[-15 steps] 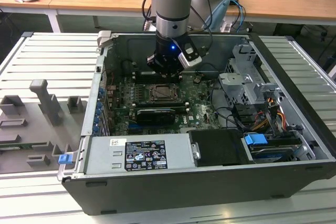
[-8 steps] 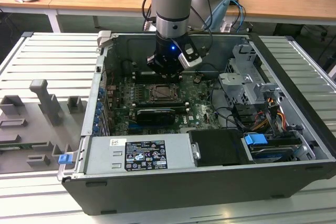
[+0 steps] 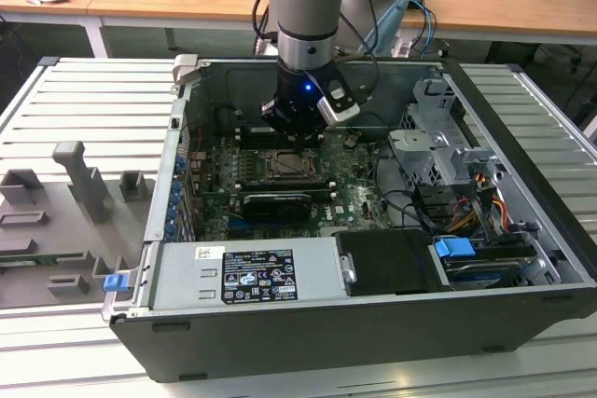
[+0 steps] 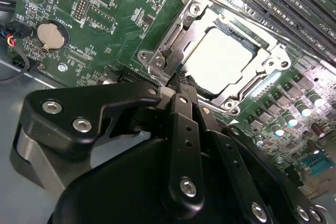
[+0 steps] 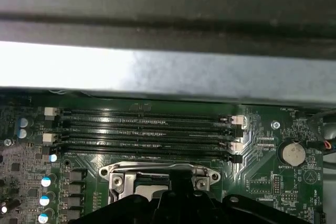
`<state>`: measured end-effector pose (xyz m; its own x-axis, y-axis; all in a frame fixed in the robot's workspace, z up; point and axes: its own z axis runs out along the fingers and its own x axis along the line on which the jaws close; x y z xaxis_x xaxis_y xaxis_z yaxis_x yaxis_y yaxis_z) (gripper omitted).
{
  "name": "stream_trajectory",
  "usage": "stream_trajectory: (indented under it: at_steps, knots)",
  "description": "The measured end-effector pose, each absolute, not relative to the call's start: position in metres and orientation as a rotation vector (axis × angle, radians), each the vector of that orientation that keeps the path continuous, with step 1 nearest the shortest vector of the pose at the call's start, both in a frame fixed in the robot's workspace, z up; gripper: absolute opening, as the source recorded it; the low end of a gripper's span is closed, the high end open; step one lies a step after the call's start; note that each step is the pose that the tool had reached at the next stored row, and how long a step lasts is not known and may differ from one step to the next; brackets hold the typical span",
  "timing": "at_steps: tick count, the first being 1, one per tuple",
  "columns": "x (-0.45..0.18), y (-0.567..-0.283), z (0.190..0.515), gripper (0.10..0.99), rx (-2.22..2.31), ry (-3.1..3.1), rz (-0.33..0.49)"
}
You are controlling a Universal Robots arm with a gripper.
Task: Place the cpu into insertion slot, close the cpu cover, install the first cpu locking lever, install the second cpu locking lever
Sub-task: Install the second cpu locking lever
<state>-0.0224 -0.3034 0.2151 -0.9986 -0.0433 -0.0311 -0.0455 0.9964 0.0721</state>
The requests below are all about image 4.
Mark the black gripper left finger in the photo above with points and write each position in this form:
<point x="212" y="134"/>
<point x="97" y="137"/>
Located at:
<point x="65" y="108"/>

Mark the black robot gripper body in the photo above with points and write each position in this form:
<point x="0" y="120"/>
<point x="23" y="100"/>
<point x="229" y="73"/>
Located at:
<point x="118" y="195"/>

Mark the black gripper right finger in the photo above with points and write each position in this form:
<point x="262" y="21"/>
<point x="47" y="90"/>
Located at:
<point x="236" y="161"/>

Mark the silver green CPU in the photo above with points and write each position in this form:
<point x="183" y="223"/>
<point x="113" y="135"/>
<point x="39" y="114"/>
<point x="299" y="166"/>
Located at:
<point x="223" y="61"/>

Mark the metal socket cover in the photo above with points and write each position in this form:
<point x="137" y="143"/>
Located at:
<point x="191" y="31"/>

